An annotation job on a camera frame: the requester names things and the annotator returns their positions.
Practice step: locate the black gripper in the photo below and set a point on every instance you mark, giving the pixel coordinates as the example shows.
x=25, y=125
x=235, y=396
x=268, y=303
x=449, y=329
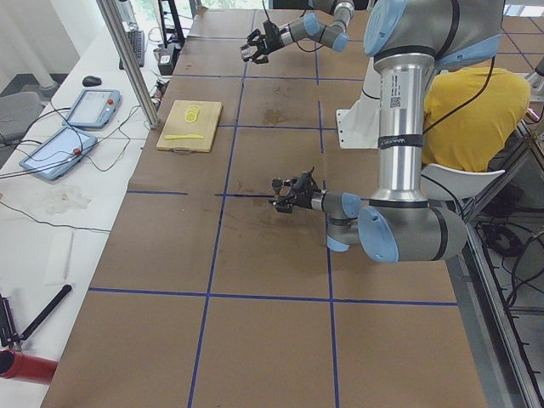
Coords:
x=273, y=38
x=308, y=201

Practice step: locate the steel jigger measuring cup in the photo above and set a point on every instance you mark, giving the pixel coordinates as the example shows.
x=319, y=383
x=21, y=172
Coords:
x=277, y=185

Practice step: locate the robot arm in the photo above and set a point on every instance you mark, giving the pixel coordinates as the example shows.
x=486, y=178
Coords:
x=327, y=25
x=409, y=41

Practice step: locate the black power box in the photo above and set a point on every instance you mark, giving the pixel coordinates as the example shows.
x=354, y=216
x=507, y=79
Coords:
x=165, y=62

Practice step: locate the bamboo cutting board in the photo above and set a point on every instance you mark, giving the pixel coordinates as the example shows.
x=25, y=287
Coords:
x=206, y=125

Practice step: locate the black keyboard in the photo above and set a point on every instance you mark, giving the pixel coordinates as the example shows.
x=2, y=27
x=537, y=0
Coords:
x=136, y=40

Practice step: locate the yellow plastic knife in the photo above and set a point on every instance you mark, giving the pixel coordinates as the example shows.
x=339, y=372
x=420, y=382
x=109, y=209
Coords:
x=183, y=136

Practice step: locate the white chair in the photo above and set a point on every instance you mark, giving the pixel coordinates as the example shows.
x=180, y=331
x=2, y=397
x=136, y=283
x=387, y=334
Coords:
x=441, y=183

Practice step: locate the black computer mouse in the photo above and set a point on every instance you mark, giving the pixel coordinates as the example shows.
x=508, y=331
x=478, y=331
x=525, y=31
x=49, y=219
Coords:
x=91, y=81

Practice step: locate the far teach pendant tablet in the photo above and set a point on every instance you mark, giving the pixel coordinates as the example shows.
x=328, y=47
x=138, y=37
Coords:
x=93, y=109

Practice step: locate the teach pendant tablet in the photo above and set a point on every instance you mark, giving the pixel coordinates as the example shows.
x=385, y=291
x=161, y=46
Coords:
x=93, y=109
x=59, y=153

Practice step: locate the person in yellow shirt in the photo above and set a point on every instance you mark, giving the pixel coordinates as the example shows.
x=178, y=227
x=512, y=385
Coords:
x=469, y=115

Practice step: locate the crumpled white tissue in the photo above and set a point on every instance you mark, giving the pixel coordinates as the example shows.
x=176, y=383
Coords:
x=62, y=198

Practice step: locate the near teach pendant tablet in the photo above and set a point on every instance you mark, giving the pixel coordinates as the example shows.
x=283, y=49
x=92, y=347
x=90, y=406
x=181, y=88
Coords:
x=59, y=153

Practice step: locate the black stick tool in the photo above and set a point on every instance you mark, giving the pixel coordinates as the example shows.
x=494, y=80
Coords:
x=46, y=312

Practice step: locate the grey office chair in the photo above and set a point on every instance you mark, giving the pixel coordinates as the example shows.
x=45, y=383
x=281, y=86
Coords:
x=18, y=112

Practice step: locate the red cylinder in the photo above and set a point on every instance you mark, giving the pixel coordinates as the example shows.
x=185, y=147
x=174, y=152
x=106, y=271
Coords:
x=26, y=368

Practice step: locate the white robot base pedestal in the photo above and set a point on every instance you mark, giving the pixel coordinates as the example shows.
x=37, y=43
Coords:
x=358, y=126

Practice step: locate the aluminium frame post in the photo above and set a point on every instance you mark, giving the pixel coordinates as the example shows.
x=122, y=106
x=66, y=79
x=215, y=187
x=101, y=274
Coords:
x=114, y=25

